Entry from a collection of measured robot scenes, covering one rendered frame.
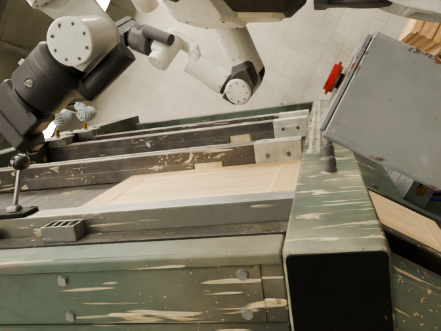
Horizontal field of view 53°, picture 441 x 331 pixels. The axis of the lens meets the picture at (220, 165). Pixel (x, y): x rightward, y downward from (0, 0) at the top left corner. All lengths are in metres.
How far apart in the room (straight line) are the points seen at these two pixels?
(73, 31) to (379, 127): 0.41
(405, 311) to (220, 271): 0.22
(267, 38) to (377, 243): 6.14
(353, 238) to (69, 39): 0.44
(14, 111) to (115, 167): 0.61
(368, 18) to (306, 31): 0.86
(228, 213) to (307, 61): 5.81
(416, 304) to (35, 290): 0.48
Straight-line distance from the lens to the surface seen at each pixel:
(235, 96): 1.29
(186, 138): 1.75
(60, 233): 0.88
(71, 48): 0.65
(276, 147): 1.18
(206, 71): 1.34
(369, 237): 0.55
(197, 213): 0.80
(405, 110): 0.49
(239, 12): 0.98
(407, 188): 0.81
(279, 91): 6.46
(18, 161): 1.01
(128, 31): 1.45
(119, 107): 6.87
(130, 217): 0.85
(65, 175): 1.40
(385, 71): 0.48
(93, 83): 0.69
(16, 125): 0.75
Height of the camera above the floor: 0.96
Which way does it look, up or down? 6 degrees up
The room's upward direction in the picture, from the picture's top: 64 degrees counter-clockwise
